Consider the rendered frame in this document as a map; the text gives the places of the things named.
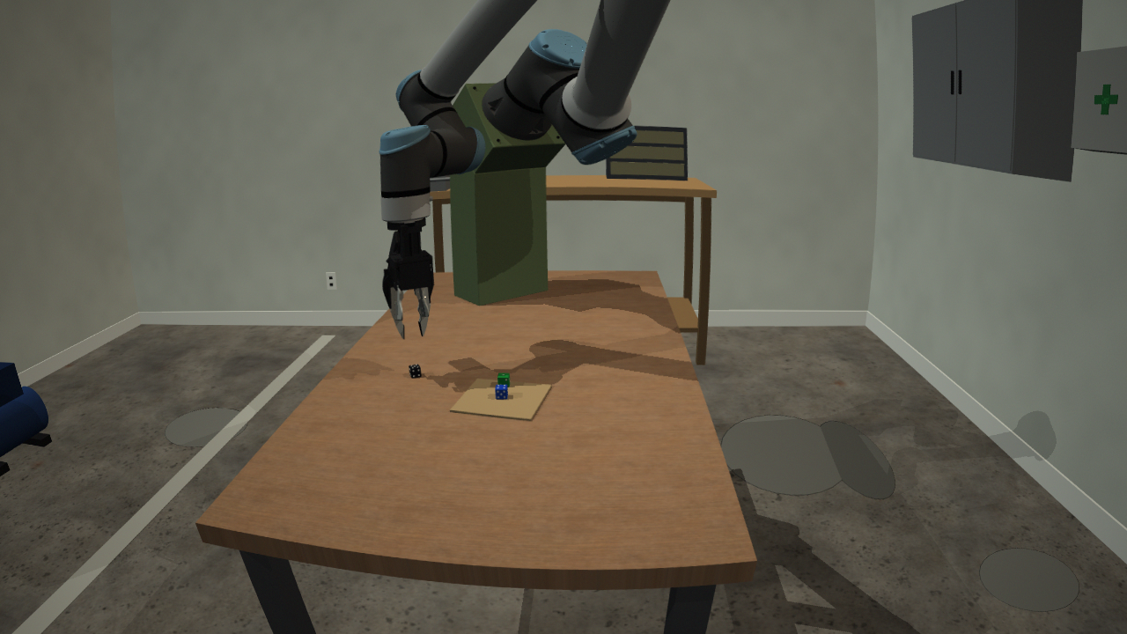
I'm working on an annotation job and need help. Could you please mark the tan square mat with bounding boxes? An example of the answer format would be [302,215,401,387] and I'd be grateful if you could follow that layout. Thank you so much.
[450,379,552,421]

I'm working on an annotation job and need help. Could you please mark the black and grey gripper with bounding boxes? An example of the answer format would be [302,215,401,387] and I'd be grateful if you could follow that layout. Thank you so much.
[382,218,434,339]

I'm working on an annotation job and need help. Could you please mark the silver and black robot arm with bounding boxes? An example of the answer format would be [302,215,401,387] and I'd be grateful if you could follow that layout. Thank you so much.
[379,0,669,224]

